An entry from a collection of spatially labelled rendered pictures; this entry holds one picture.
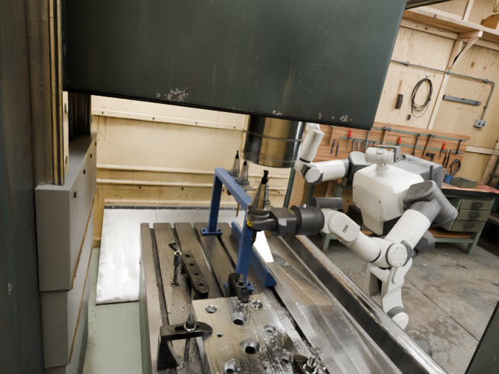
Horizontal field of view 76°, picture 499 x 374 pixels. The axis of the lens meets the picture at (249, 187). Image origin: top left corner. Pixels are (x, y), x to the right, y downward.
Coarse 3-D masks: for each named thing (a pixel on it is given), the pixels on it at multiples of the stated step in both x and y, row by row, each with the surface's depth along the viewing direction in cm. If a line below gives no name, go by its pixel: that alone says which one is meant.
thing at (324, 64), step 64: (128, 0) 52; (192, 0) 55; (256, 0) 58; (320, 0) 62; (384, 0) 67; (128, 64) 55; (192, 64) 58; (256, 64) 62; (320, 64) 67; (384, 64) 72
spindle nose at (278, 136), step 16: (256, 128) 75; (272, 128) 74; (288, 128) 74; (304, 128) 78; (240, 144) 81; (256, 144) 76; (272, 144) 75; (288, 144) 76; (256, 160) 77; (272, 160) 76; (288, 160) 77
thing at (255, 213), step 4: (248, 204) 88; (248, 208) 87; (252, 208) 86; (268, 208) 88; (248, 212) 88; (252, 212) 86; (256, 212) 85; (260, 212) 85; (264, 212) 86; (268, 212) 87; (252, 216) 86; (256, 216) 86; (260, 216) 86; (264, 216) 86; (268, 216) 87
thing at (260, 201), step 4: (260, 184) 85; (264, 184) 85; (268, 184) 86; (260, 188) 85; (264, 188) 85; (256, 192) 86; (260, 192) 85; (264, 192) 85; (256, 196) 86; (260, 196) 85; (264, 196) 85; (252, 200) 87; (256, 200) 86; (260, 200) 85; (264, 200) 86; (252, 204) 87; (256, 204) 86; (260, 204) 86; (264, 204) 86; (256, 208) 86; (260, 208) 86; (264, 208) 86
